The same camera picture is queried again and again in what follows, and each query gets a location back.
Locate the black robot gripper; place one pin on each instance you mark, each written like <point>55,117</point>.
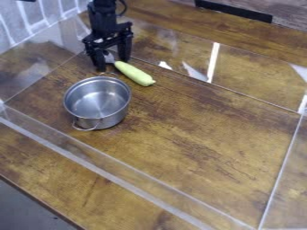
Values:
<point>107,31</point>

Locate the green handled metal spoon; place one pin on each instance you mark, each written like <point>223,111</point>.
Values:
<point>134,73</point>

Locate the stainless steel pot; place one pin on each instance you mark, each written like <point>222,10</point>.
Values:
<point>98,102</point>

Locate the black bar on table edge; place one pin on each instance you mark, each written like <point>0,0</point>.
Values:
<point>262,17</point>

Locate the clear acrylic enclosure wall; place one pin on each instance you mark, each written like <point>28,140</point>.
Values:
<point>209,155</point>

